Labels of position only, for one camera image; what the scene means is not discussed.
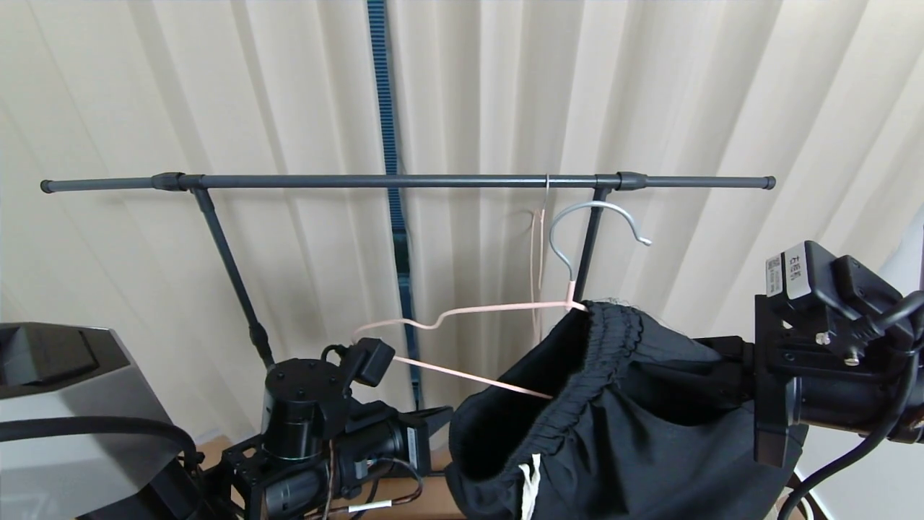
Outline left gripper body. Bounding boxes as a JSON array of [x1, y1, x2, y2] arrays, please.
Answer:
[[386, 413, 435, 481]]

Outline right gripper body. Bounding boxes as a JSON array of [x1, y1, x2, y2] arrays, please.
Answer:
[[753, 295, 903, 468]]

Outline black shorts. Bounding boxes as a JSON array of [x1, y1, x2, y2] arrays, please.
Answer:
[[445, 300, 811, 520]]

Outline pink clothes hanger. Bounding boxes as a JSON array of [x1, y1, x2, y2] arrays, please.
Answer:
[[529, 173, 552, 346], [352, 201, 653, 400]]

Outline black clothes rack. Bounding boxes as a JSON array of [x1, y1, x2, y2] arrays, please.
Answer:
[[40, 171, 777, 371]]

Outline beige curtain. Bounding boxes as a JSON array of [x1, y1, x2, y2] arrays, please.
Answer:
[[0, 0, 419, 449], [386, 0, 924, 405]]

